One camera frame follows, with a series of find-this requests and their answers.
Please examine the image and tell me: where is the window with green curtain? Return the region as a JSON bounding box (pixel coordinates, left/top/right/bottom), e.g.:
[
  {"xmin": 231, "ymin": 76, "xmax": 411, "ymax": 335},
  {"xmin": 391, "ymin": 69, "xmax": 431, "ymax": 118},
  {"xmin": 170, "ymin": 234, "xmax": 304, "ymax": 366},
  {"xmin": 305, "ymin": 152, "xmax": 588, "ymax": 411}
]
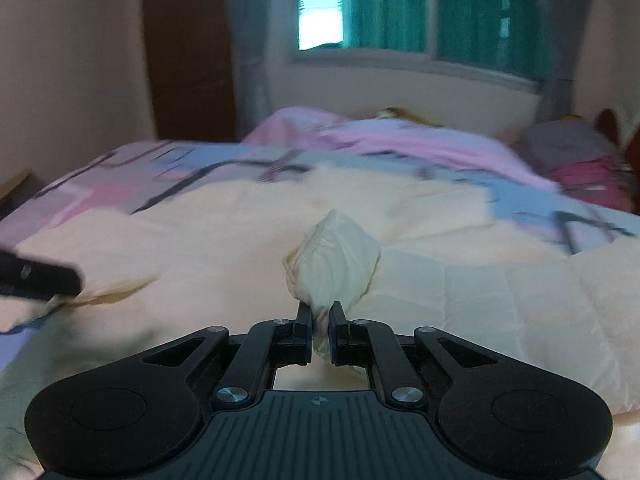
[{"xmin": 288, "ymin": 0, "xmax": 550, "ymax": 89}]

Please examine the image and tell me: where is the pink lilac blanket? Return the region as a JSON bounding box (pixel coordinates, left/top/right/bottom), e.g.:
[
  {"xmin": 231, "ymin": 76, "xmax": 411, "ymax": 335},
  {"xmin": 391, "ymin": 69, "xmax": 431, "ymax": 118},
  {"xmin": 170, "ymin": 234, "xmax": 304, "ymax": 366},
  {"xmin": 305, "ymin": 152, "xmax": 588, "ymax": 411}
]
[{"xmin": 243, "ymin": 106, "xmax": 560, "ymax": 193}]

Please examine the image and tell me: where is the stack of folded clothes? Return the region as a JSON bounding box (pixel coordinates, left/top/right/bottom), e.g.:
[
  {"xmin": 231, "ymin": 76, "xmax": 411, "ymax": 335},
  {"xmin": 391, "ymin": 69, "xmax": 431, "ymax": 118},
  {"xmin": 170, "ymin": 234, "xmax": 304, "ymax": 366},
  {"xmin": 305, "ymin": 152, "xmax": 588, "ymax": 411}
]
[{"xmin": 514, "ymin": 117, "xmax": 638, "ymax": 212}]

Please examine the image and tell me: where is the red white heart headboard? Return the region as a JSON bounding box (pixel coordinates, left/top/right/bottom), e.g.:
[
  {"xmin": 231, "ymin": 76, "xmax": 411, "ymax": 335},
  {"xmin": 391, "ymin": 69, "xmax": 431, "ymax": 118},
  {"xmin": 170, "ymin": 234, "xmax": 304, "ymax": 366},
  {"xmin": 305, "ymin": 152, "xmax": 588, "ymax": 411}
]
[{"xmin": 594, "ymin": 108, "xmax": 640, "ymax": 174}]

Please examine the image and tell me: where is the cream quilted jacket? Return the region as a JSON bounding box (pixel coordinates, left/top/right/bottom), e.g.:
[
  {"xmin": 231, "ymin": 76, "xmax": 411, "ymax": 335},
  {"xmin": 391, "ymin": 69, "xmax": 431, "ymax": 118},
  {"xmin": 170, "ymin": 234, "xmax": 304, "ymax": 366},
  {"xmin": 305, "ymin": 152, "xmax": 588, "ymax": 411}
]
[{"xmin": 1, "ymin": 166, "xmax": 639, "ymax": 479}]

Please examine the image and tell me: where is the grey left curtain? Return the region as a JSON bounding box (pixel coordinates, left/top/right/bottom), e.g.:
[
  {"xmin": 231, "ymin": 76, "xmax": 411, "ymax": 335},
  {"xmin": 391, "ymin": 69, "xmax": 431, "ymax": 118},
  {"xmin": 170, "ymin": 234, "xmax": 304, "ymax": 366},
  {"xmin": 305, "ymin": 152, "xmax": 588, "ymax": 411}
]
[{"xmin": 224, "ymin": 0, "xmax": 271, "ymax": 139}]

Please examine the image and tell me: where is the grey right curtain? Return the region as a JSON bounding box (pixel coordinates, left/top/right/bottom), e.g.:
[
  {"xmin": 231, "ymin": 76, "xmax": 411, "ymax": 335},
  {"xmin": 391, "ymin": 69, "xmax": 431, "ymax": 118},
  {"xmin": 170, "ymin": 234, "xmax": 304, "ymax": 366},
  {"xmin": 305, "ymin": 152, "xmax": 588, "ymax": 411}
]
[{"xmin": 536, "ymin": 0, "xmax": 592, "ymax": 122}]

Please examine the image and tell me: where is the grey curtain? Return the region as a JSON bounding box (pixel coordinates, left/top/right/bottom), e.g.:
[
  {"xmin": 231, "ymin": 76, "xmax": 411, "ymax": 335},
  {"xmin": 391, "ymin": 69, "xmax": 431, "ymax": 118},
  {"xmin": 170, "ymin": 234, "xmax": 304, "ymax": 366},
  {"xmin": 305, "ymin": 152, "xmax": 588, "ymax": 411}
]
[
  {"xmin": 536, "ymin": 0, "xmax": 592, "ymax": 122},
  {"xmin": 224, "ymin": 0, "xmax": 271, "ymax": 139}
]

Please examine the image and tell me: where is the patterned blue pink bedsheet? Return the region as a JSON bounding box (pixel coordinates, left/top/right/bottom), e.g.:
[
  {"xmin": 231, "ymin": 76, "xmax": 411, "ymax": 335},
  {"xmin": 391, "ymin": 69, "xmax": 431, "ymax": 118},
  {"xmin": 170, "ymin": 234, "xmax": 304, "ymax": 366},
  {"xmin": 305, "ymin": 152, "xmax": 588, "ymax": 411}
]
[{"xmin": 1, "ymin": 143, "xmax": 639, "ymax": 350}]

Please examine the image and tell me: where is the dark brown wooden door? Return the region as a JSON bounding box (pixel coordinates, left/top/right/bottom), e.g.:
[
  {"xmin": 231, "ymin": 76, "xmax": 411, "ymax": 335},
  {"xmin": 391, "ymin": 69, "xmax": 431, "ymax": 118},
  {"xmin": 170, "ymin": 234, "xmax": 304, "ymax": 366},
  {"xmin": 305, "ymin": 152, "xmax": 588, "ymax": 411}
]
[{"xmin": 142, "ymin": 0, "xmax": 236, "ymax": 143}]

